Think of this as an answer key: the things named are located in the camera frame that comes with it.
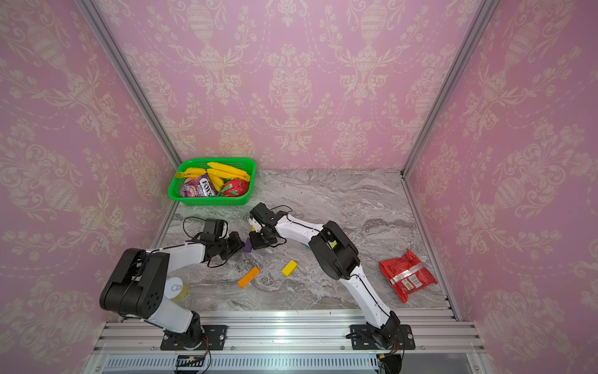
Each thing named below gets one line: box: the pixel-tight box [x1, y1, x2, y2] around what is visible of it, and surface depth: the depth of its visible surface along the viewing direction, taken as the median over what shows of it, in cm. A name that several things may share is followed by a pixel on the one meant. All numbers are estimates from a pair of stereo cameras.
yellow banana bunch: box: [175, 162, 251, 192], surface depth 112 cm
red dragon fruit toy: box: [221, 178, 250, 198], surface depth 107 cm
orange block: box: [236, 266, 261, 289], surface depth 88 cm
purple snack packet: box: [180, 172, 219, 198], surface depth 108 cm
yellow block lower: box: [281, 259, 299, 278], surface depth 91 cm
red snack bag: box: [378, 248, 438, 304], surface depth 85 cm
